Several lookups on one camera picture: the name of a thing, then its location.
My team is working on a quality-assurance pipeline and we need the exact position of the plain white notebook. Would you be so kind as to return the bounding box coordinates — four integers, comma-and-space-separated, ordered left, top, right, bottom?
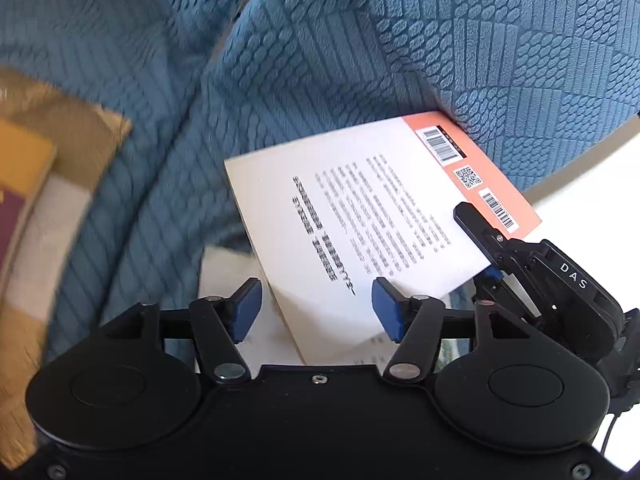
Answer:
197, 245, 311, 376

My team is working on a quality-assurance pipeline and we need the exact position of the purple and tan book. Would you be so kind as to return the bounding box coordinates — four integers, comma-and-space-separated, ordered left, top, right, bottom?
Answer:
0, 120, 57, 271

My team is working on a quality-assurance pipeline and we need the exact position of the blue textured sofa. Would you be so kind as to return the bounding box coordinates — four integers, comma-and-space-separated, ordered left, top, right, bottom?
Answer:
0, 0, 640, 376

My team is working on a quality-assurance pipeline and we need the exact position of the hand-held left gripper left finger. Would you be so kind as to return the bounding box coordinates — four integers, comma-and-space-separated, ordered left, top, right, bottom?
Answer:
102, 276, 263, 386

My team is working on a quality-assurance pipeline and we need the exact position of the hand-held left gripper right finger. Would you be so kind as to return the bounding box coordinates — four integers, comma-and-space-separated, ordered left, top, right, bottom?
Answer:
371, 276, 538, 386

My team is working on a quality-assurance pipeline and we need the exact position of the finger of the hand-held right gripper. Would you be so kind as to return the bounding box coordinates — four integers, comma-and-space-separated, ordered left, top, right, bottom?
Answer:
472, 267, 541, 321
454, 202, 538, 273

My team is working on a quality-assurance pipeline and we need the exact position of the tan painting-cover book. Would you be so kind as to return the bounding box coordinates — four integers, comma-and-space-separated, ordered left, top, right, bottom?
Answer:
0, 67, 133, 468

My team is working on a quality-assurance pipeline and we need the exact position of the white book with orange band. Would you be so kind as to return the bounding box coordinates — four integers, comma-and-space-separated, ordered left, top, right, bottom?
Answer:
223, 111, 543, 366

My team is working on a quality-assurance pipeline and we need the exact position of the thin black cable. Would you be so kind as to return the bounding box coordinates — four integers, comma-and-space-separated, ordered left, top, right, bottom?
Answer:
597, 400, 631, 461

